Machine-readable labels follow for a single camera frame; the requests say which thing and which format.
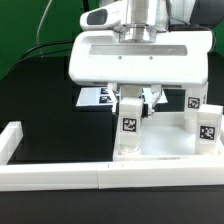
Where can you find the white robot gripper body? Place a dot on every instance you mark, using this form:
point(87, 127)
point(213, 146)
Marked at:
point(176, 58)

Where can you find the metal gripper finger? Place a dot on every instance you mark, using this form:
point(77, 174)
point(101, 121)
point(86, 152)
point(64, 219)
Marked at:
point(113, 91)
point(153, 95)

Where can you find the white square table top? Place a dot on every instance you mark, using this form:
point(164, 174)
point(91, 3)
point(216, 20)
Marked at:
point(163, 137)

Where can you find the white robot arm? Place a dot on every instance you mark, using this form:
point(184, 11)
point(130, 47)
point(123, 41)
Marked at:
point(142, 20)

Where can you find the white marker sheet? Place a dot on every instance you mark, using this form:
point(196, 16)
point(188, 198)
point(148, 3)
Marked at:
point(98, 96)

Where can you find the white front fence bar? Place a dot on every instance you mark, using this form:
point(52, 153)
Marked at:
point(102, 175)

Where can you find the white fence bar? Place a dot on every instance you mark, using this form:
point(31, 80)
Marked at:
point(9, 140)
point(102, 175)

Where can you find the white left fence bar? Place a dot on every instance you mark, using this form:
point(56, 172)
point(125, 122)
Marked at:
point(9, 140)

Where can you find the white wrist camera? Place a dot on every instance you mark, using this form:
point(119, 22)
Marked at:
point(104, 18)

